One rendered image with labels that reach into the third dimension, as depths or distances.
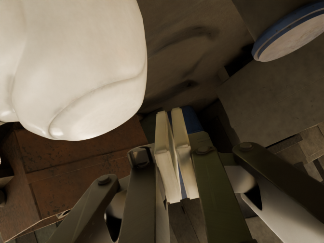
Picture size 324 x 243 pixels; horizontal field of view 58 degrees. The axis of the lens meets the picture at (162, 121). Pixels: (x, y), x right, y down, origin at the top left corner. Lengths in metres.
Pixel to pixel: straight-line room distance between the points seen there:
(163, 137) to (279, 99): 2.12
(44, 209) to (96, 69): 1.46
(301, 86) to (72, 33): 2.01
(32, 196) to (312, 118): 1.78
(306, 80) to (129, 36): 1.94
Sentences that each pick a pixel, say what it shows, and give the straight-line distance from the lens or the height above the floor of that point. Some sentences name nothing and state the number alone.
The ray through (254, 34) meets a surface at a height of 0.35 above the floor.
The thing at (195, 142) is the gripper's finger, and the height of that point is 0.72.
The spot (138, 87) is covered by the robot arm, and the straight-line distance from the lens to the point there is 0.29.
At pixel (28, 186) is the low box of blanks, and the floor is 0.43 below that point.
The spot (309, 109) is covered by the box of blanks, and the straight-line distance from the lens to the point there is 2.19.
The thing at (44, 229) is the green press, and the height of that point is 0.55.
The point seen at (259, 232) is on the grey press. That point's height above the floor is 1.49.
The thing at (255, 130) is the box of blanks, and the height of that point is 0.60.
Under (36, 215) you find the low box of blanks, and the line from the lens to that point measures 1.71.
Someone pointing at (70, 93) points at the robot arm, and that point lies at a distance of 0.26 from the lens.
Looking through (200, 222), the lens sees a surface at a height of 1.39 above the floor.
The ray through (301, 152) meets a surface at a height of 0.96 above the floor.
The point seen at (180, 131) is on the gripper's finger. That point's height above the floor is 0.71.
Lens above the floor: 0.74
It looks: 13 degrees down
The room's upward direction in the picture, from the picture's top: 156 degrees clockwise
